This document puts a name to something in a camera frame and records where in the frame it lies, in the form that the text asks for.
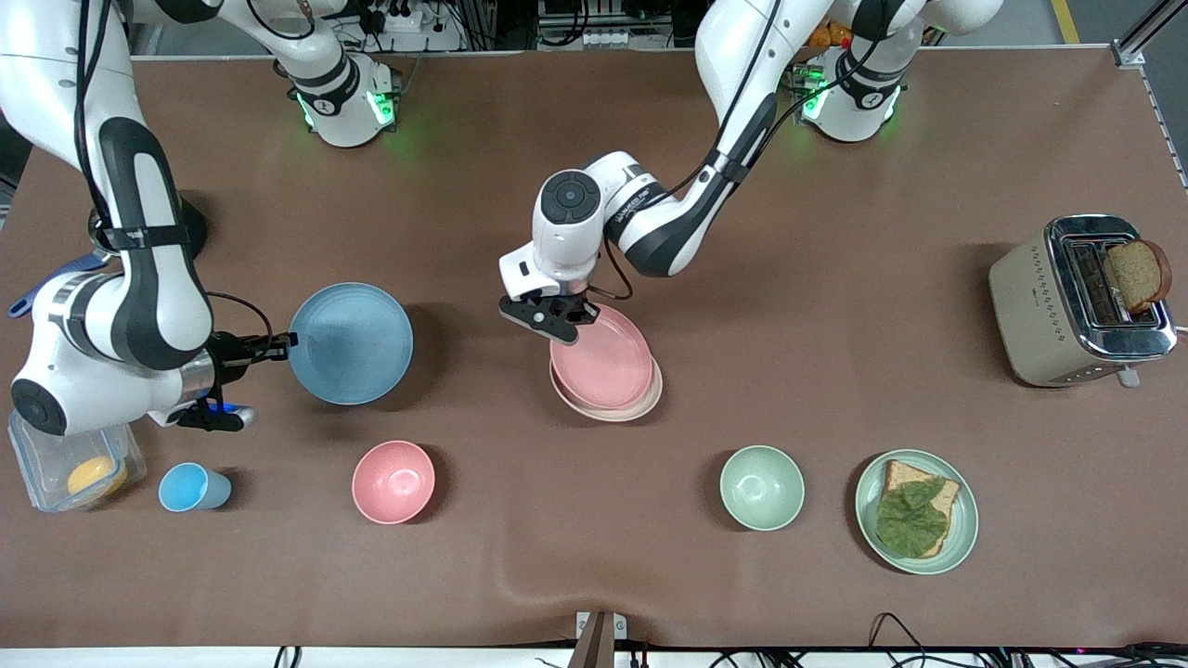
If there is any pink plate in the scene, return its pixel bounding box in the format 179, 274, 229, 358
549, 303, 654, 412

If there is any blue cup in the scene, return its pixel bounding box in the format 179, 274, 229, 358
158, 462, 233, 513

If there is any brown bread slice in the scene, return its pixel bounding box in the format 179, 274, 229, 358
882, 459, 962, 558

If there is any beige chrome toaster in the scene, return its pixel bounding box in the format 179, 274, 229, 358
988, 214, 1180, 389

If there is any yellow lemon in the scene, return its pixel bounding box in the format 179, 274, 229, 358
66, 456, 129, 499

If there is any brown table cloth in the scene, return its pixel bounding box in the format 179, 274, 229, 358
0, 46, 1188, 650

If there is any aluminium frame rail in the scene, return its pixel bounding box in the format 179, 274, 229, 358
1109, 0, 1188, 191

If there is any blue utensil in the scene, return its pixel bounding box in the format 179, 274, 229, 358
7, 198, 208, 319

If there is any green plate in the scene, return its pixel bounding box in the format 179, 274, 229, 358
855, 449, 980, 576

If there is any clear plastic container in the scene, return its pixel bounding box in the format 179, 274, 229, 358
7, 408, 148, 514

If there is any beige plate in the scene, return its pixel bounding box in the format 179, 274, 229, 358
549, 357, 665, 424

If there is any metal table clamp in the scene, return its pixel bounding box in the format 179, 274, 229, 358
575, 610, 629, 668

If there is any green lettuce leaf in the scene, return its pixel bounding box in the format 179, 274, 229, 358
875, 477, 950, 559

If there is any green bowl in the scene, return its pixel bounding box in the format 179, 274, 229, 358
719, 445, 806, 532

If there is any pink bowl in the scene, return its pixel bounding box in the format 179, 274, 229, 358
352, 440, 436, 526

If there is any toasted bread slice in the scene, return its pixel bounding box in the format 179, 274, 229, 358
1103, 239, 1173, 315

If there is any white power strip with plugs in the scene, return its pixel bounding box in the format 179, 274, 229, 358
357, 0, 465, 52

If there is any thin black looped cable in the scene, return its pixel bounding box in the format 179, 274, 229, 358
868, 612, 929, 668

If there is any blue plate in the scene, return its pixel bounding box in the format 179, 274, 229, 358
288, 282, 415, 406

